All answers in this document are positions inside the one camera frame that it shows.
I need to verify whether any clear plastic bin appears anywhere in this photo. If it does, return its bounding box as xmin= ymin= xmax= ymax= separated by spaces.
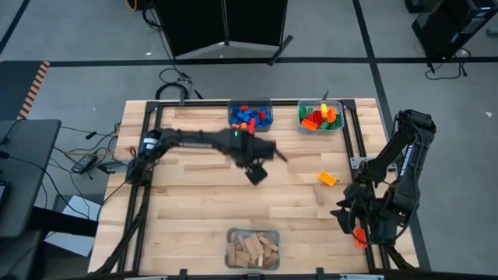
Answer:
xmin=297 ymin=100 xmax=349 ymax=135

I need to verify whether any black power brick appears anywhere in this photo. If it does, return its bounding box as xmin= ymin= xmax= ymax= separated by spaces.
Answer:
xmin=72 ymin=155 xmax=98 ymax=175

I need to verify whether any black equipment cabinet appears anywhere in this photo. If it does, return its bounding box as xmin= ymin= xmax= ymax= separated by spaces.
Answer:
xmin=404 ymin=0 xmax=498 ymax=65

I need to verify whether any white sheet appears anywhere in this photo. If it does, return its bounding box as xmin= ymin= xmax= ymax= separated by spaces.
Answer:
xmin=44 ymin=194 xmax=104 ymax=257

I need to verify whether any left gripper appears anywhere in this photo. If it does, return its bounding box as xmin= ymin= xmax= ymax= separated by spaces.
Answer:
xmin=227 ymin=129 xmax=289 ymax=169

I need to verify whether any black floor cable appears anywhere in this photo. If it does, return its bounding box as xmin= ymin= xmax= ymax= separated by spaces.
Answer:
xmin=142 ymin=7 xmax=163 ymax=30
xmin=424 ymin=48 xmax=472 ymax=82

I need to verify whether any black partition screen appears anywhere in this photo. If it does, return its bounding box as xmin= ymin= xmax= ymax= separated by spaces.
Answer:
xmin=154 ymin=0 xmax=295 ymax=66

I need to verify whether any black desk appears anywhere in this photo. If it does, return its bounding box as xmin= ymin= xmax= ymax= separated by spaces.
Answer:
xmin=0 ymin=119 xmax=98 ymax=238

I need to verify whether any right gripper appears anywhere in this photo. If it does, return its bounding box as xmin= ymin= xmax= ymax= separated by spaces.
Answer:
xmin=329 ymin=184 xmax=377 ymax=221

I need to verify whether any pale wooden block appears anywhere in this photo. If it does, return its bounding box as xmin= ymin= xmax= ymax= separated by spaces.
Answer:
xmin=262 ymin=252 xmax=280 ymax=268

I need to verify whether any black coiled cable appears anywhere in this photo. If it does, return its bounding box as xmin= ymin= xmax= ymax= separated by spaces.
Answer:
xmin=155 ymin=68 xmax=203 ymax=101

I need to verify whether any black mat striped edge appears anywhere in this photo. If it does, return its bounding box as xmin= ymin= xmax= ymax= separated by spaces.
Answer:
xmin=0 ymin=61 xmax=51 ymax=121

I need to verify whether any dark grey plastic bin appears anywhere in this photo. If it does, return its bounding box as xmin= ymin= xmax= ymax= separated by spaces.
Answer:
xmin=227 ymin=99 xmax=275 ymax=135

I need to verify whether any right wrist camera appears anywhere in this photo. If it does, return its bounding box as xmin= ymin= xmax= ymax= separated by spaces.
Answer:
xmin=338 ymin=216 xmax=358 ymax=235

